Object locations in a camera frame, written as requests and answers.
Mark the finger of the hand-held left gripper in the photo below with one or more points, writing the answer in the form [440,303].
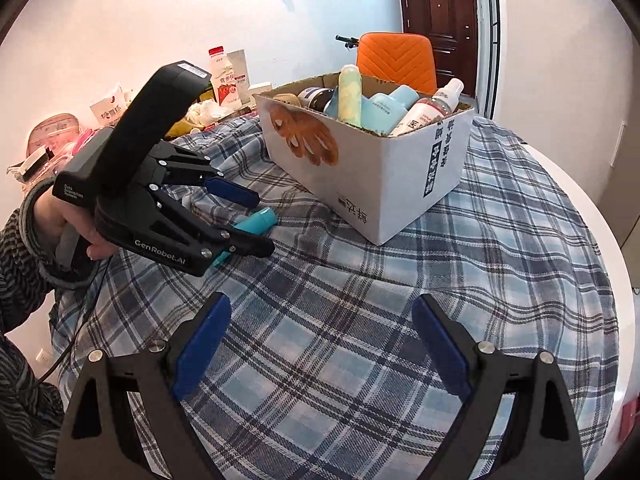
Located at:
[235,192]
[250,246]

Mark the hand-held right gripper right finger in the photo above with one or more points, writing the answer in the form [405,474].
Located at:
[442,345]

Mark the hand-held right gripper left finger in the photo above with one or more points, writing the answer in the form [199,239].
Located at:
[200,345]

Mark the cardboard box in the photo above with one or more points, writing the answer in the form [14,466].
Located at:
[360,185]

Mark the teal yellow tube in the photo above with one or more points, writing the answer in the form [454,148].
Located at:
[350,95]

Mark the person's left forearm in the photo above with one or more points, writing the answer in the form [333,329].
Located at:
[25,280]

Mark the person's left hand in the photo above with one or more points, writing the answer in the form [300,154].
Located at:
[50,210]

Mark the white snack packet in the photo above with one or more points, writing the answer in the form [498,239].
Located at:
[112,110]

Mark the yellow bag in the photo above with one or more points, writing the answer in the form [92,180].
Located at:
[175,131]

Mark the crumpled plastic bag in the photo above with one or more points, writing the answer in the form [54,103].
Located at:
[210,112]

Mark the pink bag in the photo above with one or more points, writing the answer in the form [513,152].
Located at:
[52,130]

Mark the red-cap drink bottle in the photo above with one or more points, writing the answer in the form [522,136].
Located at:
[225,85]

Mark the tan soap bar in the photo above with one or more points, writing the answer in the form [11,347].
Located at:
[287,99]

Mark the small white box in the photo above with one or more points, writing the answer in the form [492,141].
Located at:
[260,87]

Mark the blue plaid cloth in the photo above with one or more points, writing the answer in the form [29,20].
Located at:
[325,335]

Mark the dark jar white lid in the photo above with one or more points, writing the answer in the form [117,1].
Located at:
[320,100]

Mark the teal bottle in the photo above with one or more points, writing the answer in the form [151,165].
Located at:
[385,112]

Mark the black bicycle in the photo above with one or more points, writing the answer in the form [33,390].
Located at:
[345,39]

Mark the pink box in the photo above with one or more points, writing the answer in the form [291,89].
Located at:
[631,420]

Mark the orange chair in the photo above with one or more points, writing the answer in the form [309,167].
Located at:
[395,57]

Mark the white spray bottle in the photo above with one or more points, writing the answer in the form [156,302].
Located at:
[430,107]

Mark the brown door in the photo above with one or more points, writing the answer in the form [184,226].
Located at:
[440,10]

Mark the black framed glass door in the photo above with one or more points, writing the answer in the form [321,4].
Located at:
[492,35]

